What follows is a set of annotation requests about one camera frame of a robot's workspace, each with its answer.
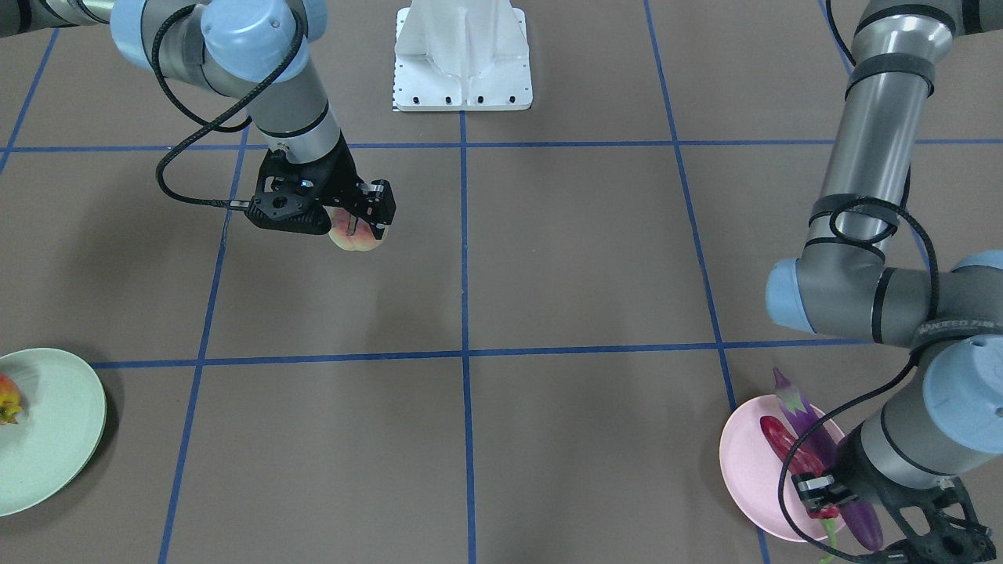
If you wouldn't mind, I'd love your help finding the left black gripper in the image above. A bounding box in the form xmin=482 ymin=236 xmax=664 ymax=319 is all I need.
xmin=793 ymin=435 xmax=998 ymax=563

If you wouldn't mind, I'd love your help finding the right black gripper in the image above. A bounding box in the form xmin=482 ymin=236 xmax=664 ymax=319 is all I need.
xmin=244 ymin=140 xmax=396 ymax=240

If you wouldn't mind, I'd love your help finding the peach fruit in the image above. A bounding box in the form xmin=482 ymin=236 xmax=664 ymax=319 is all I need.
xmin=328 ymin=208 xmax=386 ymax=252

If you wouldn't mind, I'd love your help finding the purple eggplant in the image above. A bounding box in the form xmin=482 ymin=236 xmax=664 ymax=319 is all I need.
xmin=773 ymin=367 xmax=884 ymax=552

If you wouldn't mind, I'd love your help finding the red chili pepper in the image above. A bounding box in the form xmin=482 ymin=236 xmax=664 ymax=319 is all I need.
xmin=759 ymin=415 xmax=839 ymax=549

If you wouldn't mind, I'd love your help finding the red yellow pomegranate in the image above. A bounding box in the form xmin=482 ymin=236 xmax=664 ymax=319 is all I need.
xmin=0 ymin=374 xmax=22 ymax=425

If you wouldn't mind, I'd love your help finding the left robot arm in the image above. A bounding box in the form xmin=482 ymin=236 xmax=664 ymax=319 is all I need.
xmin=766 ymin=1 xmax=1001 ymax=563

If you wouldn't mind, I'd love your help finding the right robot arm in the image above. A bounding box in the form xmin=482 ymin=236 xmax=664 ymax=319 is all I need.
xmin=2 ymin=1 xmax=396 ymax=251

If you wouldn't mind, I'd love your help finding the pink plate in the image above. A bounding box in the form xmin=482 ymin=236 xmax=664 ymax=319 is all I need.
xmin=718 ymin=394 xmax=805 ymax=543

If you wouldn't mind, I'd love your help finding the green plate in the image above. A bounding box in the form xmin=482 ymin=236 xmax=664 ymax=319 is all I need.
xmin=1 ymin=349 xmax=107 ymax=517

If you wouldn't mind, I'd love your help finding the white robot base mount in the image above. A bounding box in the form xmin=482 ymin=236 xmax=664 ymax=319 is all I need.
xmin=392 ymin=1 xmax=534 ymax=112

